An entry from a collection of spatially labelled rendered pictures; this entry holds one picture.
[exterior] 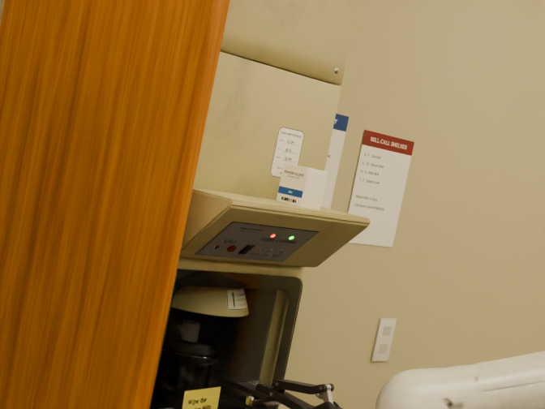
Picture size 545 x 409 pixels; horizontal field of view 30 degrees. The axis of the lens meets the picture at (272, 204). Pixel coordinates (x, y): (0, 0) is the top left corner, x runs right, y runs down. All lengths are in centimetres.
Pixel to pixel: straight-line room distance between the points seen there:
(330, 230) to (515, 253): 165
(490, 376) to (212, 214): 43
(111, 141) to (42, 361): 34
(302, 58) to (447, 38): 112
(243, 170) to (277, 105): 12
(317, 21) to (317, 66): 7
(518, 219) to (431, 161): 53
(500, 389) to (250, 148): 54
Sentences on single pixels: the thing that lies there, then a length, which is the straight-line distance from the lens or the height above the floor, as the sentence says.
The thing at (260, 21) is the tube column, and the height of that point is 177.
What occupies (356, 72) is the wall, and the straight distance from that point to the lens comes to 240.
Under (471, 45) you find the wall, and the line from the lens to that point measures 279.
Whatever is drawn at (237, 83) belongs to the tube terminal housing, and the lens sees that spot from 151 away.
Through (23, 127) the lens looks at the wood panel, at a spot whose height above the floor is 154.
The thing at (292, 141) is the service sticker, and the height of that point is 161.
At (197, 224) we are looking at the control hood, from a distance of 142.
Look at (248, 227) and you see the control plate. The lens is 145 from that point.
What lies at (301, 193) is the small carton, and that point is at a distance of 153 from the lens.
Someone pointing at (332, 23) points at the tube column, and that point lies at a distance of 166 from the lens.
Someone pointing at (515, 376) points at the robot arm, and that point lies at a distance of 128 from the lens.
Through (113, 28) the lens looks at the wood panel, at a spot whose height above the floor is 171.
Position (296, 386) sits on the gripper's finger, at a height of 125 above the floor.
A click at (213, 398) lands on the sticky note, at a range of 160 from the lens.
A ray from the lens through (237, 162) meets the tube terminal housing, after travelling 153.
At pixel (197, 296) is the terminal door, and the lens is 152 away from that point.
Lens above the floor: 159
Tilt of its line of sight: 3 degrees down
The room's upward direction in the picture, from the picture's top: 11 degrees clockwise
